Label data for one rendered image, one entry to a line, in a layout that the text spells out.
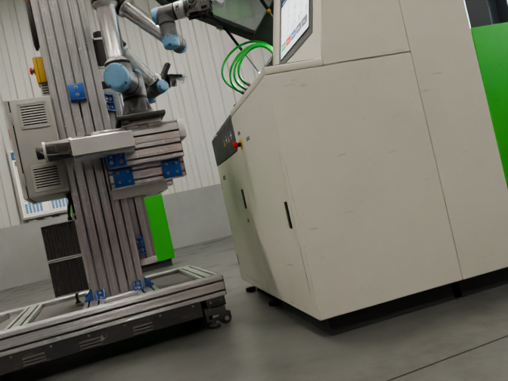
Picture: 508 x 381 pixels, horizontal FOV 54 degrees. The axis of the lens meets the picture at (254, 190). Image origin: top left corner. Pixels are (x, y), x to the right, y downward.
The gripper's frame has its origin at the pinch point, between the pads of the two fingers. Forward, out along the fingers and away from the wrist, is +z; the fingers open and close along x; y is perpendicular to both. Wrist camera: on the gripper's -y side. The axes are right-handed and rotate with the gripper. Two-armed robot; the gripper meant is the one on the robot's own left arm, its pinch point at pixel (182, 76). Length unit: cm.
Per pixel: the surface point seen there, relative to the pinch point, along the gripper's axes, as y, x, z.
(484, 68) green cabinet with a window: 7, 102, 257
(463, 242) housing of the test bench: 100, 192, -27
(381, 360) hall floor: 121, 194, -91
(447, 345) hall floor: 119, 207, -77
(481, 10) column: -72, 57, 386
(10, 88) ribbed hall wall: -103, -621, 106
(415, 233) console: 94, 182, -43
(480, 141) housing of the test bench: 63, 196, -12
